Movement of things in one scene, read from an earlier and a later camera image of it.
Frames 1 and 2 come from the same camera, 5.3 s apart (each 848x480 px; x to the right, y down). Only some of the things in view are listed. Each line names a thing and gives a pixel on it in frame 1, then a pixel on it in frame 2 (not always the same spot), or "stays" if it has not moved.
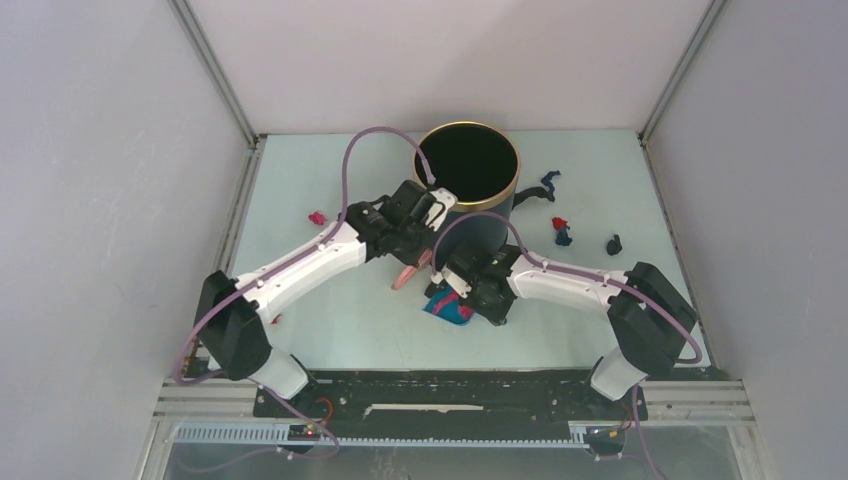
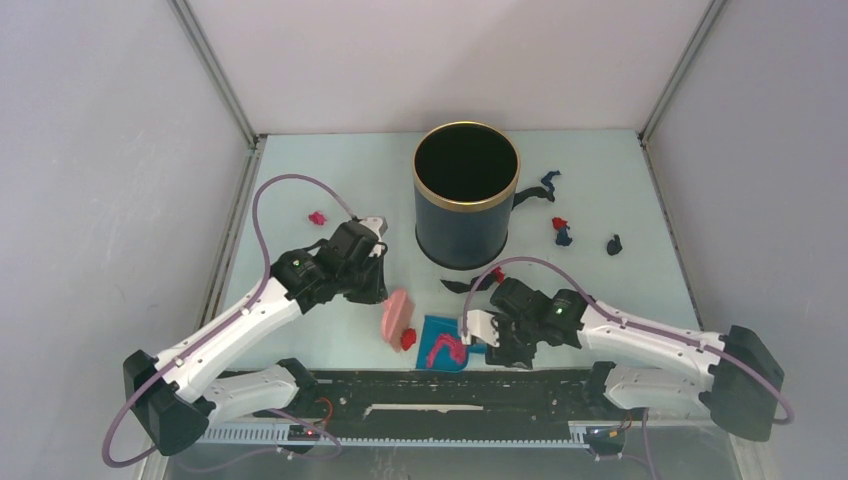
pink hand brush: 423,262 to 397,316
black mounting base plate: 460,396 stays
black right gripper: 496,315 to 505,355
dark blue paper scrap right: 562,237 stays
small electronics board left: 299,432 stays
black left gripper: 412,258 to 377,293
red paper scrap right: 558,222 stays
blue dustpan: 449,305 to 433,328
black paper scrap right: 614,246 stays
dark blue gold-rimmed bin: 477,163 stays
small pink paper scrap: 317,218 stays
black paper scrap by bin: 536,191 stays
